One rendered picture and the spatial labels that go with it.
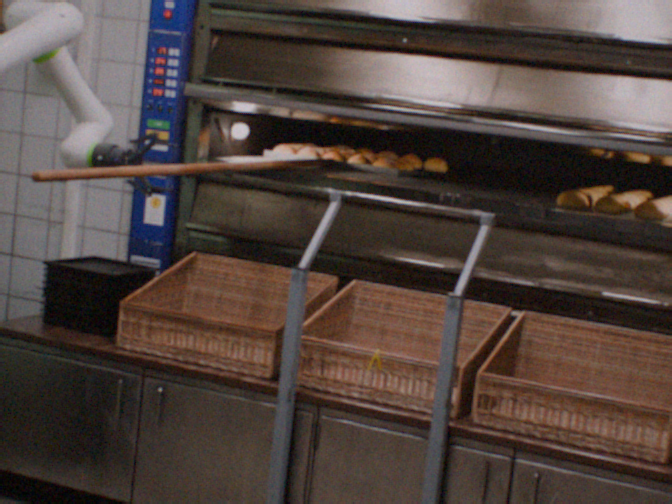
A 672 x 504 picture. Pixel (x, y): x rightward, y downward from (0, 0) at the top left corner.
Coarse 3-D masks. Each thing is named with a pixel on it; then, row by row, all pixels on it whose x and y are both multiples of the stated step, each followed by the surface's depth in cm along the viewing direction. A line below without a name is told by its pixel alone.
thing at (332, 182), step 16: (208, 160) 460; (224, 160) 460; (256, 176) 453; (272, 176) 450; (288, 176) 448; (304, 176) 445; (320, 176) 443; (336, 176) 446; (368, 192) 437; (384, 192) 434; (400, 192) 432; (416, 192) 430; (432, 192) 428; (464, 208) 424; (480, 208) 422; (496, 208) 420; (512, 208) 417; (528, 208) 415; (544, 208) 414; (576, 224) 410; (592, 224) 408; (608, 224) 406; (624, 224) 404; (640, 224) 402; (656, 224) 401
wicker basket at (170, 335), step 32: (192, 256) 457; (160, 288) 440; (192, 288) 458; (224, 288) 454; (256, 288) 450; (288, 288) 445; (320, 288) 442; (128, 320) 418; (160, 320) 414; (192, 320) 410; (224, 320) 452; (256, 320) 447; (160, 352) 415; (192, 352) 411; (224, 352) 407; (256, 352) 432
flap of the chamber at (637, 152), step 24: (192, 96) 444; (216, 96) 440; (240, 96) 437; (336, 120) 437; (360, 120) 426; (384, 120) 417; (408, 120) 414; (432, 120) 411; (504, 144) 419; (528, 144) 411; (552, 144) 401; (576, 144) 393; (600, 144) 390; (624, 144) 388
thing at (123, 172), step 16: (272, 160) 445; (288, 160) 455; (304, 160) 467; (320, 160) 479; (32, 176) 326; (48, 176) 328; (64, 176) 334; (80, 176) 341; (96, 176) 348; (112, 176) 355; (128, 176) 363; (144, 176) 371
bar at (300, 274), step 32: (320, 192) 403; (352, 192) 399; (320, 224) 395; (288, 320) 385; (448, 320) 365; (288, 352) 386; (448, 352) 366; (288, 384) 387; (448, 384) 367; (288, 416) 388; (448, 416) 370; (288, 448) 392
